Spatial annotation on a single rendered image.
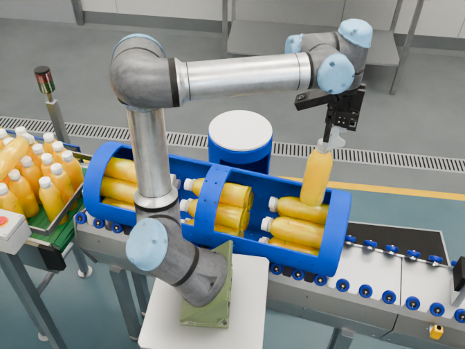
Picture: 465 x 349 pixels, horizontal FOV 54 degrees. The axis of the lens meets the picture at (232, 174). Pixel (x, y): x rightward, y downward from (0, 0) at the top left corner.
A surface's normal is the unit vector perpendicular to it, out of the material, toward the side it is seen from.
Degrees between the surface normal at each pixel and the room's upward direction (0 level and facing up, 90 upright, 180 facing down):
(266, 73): 53
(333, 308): 71
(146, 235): 43
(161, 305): 0
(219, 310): 90
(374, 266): 0
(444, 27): 90
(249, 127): 0
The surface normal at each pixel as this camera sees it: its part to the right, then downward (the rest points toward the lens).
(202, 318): -0.06, 0.69
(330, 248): -0.24, 0.22
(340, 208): -0.02, -0.63
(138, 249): -0.66, -0.48
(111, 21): -0.12, 0.50
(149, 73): -0.12, -0.18
